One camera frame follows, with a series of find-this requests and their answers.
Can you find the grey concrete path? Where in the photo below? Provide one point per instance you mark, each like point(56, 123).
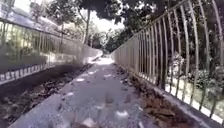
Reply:
point(100, 90)

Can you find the grey metal railing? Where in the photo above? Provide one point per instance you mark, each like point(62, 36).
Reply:
point(165, 50)

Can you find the trees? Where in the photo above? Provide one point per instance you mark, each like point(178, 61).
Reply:
point(140, 13)

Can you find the strip of dry leaves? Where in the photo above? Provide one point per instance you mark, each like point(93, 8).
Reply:
point(156, 107)

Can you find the pale concrete kerb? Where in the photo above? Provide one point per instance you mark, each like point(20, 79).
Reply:
point(187, 110)

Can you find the dirt strip with dry leaves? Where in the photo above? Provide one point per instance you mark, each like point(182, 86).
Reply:
point(30, 96)

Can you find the metal fence on low wall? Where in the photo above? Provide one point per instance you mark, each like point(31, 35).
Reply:
point(33, 43)

